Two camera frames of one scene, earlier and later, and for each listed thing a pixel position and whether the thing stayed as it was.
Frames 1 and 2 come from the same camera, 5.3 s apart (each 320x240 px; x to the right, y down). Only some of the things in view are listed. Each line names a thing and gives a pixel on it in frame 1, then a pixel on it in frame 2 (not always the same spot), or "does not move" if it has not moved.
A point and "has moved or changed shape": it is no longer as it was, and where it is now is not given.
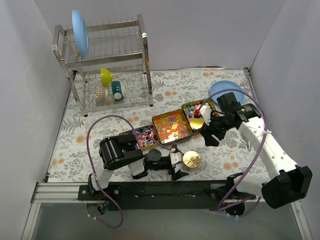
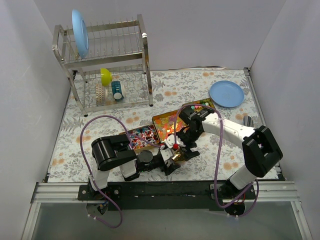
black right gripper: x=213 y=128 → x=189 y=139
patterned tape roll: x=101 y=93 does not move
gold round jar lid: x=191 y=159 has moved or changed shape
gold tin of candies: x=147 y=136 does not move
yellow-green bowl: x=106 y=77 does not move
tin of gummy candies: x=171 y=126 does not move
